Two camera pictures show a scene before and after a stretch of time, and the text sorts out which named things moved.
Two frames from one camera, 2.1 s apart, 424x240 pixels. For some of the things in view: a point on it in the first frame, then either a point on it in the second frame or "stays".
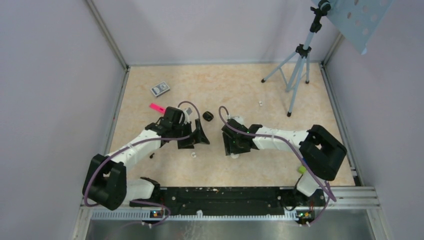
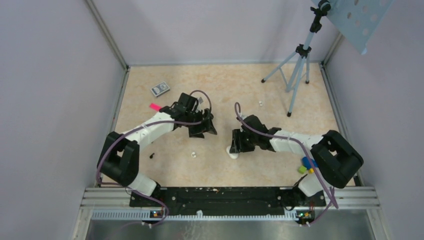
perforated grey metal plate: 357,20 stays
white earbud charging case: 234,156 stays
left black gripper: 197,137 to 206,126
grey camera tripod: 291,70 stays
